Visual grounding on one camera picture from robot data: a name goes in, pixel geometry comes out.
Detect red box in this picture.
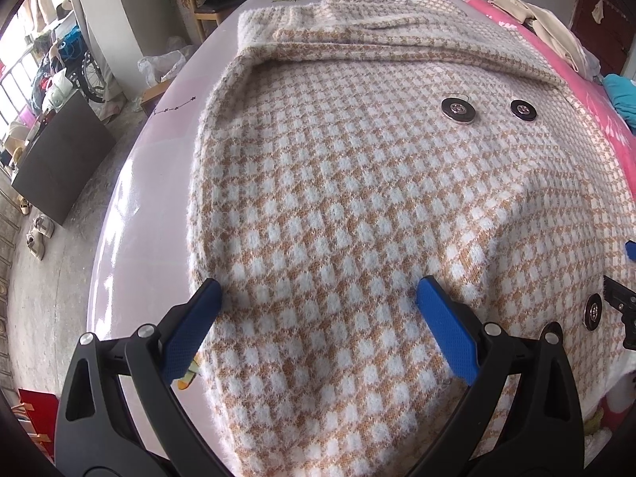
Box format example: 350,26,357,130
17,388,61,459

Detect pink floral blanket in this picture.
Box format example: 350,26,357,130
459,0,636,439

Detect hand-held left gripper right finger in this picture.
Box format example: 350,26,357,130
411,275,586,477

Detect metal railing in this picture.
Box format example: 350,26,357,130
0,50,45,180

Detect pair of beige shoes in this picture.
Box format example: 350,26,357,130
25,213,56,262

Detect teal cloth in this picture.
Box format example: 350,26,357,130
603,74,636,136

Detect beige white houndstooth coat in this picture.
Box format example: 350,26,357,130
186,0,636,477

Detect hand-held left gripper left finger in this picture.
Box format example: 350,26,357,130
54,278,235,477

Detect cardboard box on floor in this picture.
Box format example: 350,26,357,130
139,83,171,116

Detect grey cloth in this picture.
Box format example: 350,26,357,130
576,50,605,81

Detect wooden chair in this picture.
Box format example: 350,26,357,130
176,0,240,41

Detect white plastic bag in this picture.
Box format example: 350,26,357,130
138,48,188,88

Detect cream clothes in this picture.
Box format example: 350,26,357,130
487,0,590,73

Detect dark cabinet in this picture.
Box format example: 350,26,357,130
11,91,115,227

